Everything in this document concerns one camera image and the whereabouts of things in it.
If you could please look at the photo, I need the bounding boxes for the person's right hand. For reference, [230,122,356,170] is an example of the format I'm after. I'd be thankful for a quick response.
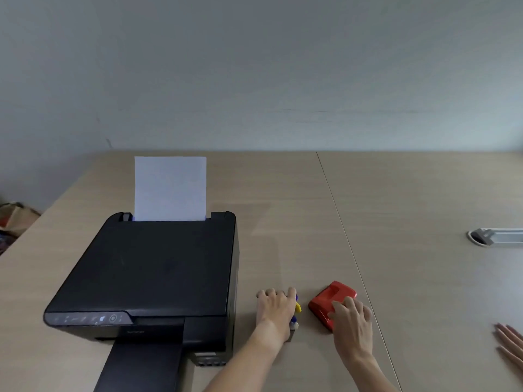
[327,296,374,360]

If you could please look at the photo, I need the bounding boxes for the person's left hand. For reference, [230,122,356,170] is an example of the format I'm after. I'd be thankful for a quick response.
[256,286,298,344]

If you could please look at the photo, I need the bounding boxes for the red hole punch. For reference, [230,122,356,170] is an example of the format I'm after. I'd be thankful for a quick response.
[307,280,358,333]

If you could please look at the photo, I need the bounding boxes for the person's left forearm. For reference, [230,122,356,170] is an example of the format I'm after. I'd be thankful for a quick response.
[203,320,289,392]

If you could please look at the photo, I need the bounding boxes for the black inkjet printer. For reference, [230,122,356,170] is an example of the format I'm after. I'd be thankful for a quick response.
[43,211,240,392]

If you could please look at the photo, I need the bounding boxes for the light wooden table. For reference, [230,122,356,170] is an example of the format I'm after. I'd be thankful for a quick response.
[0,150,523,392]

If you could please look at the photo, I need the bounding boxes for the white paper sheet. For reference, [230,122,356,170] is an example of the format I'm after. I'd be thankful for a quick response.
[133,155,208,222]

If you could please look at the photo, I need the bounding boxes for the brown paper bag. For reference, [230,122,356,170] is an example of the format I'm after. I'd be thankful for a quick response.
[0,201,42,238]

